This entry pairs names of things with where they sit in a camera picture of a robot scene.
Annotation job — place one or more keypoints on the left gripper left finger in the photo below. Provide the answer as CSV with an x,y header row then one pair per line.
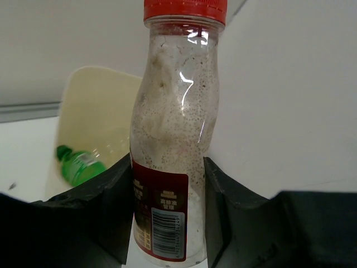
x,y
86,226

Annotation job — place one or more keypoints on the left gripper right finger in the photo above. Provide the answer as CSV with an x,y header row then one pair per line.
x,y
292,229

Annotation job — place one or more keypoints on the green plastic bottle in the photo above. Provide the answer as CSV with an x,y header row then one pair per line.
x,y
77,167

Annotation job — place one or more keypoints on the red cap sauce bottle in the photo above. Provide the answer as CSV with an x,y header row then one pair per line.
x,y
172,125

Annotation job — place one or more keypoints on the beige plastic bin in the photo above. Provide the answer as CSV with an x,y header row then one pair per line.
x,y
95,116

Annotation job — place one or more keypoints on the back aluminium rail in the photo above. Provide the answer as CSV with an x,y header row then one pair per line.
x,y
23,112

